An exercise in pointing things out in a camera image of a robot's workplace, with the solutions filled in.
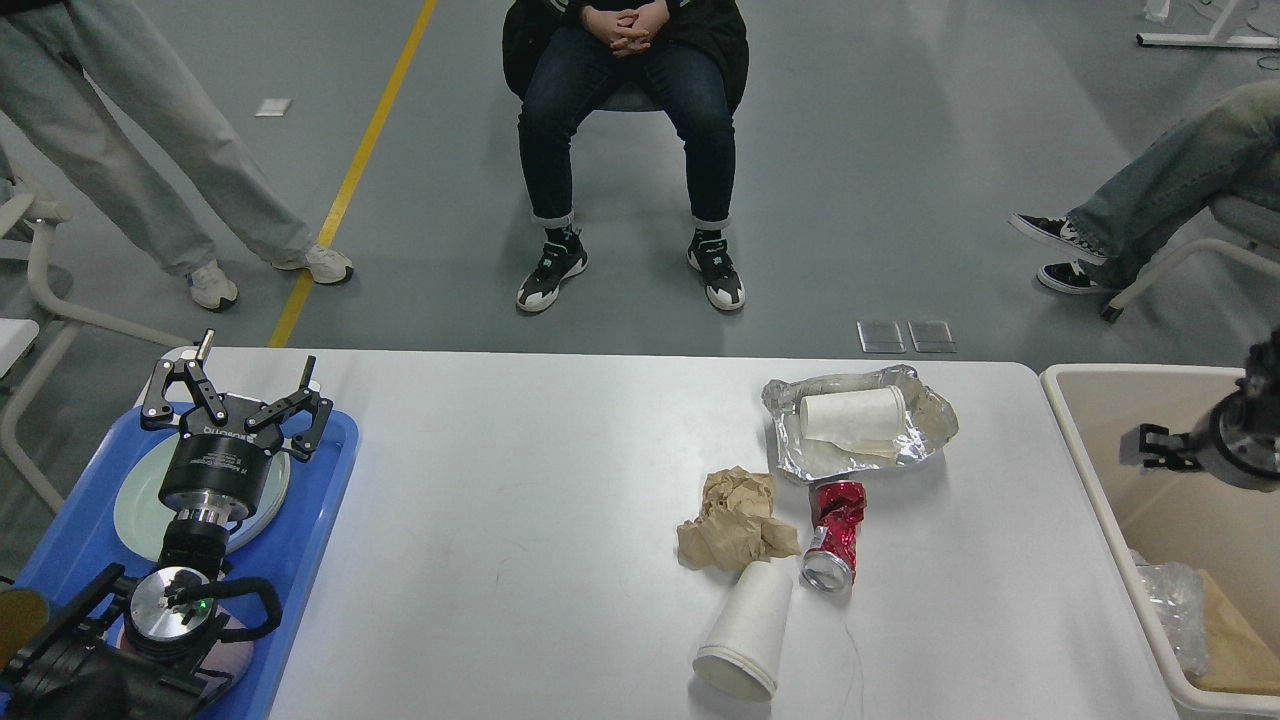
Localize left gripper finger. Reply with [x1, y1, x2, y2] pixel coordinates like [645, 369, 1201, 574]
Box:
[242, 356, 334, 462]
[140, 331, 230, 437]

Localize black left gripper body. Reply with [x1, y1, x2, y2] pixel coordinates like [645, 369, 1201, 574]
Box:
[157, 427, 291, 523]

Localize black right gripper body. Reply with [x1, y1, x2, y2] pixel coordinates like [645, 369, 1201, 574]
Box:
[1190, 331, 1279, 492]

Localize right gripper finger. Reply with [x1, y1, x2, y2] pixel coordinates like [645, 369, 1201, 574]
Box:
[1117, 423, 1204, 473]

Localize green plate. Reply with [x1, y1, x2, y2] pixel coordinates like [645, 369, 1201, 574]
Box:
[114, 436, 292, 561]

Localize aluminium foil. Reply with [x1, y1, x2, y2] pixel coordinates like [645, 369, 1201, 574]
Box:
[1129, 550, 1210, 678]

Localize large brown paper bag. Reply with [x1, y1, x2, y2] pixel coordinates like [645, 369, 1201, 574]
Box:
[1190, 569, 1279, 696]

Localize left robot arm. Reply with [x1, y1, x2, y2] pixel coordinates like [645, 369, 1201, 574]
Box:
[3, 332, 334, 719]

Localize beige plastic bin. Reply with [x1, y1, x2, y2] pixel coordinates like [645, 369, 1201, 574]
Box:
[1041, 363, 1279, 719]

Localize blue plastic tray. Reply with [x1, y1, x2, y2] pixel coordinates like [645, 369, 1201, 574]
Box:
[15, 409, 358, 719]

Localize white office chair right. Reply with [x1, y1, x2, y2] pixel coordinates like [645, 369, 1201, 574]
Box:
[1100, 195, 1280, 323]

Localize floor socket plate right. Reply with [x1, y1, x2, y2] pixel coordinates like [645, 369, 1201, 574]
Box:
[908, 322, 957, 354]

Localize floor socket plate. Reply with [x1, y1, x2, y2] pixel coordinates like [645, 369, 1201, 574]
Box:
[856, 322, 906, 354]
[908, 322, 957, 354]

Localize paper cup in foil tray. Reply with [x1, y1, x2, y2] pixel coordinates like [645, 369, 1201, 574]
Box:
[799, 386, 906, 454]

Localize seated person on right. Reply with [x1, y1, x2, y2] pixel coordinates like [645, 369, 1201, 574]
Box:
[1009, 79, 1279, 295]

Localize floor socket plate left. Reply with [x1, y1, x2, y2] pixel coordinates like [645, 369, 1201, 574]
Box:
[856, 322, 906, 354]

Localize white paper scrap on floor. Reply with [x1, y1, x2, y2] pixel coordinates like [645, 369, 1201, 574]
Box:
[253, 97, 293, 118]

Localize aluminium foil tray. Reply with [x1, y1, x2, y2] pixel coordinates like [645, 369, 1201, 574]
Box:
[762, 365, 959, 484]

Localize standing person grey trousers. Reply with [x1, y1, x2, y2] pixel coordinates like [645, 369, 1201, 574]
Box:
[0, 0, 357, 313]

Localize crushed red can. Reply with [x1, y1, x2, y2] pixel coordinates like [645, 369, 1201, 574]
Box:
[801, 480, 868, 593]

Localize white desk leg far right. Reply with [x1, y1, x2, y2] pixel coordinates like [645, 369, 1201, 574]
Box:
[1135, 1, 1279, 51]

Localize crumpled brown paper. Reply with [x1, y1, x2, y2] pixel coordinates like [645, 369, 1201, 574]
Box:
[676, 466, 800, 573]

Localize seated person dark jeans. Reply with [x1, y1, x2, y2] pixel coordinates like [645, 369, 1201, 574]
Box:
[500, 1, 750, 315]

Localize chair under middle person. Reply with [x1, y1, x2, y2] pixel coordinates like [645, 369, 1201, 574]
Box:
[596, 85, 662, 113]

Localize lying white paper cup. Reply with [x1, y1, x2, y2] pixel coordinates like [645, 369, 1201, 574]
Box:
[692, 559, 794, 703]

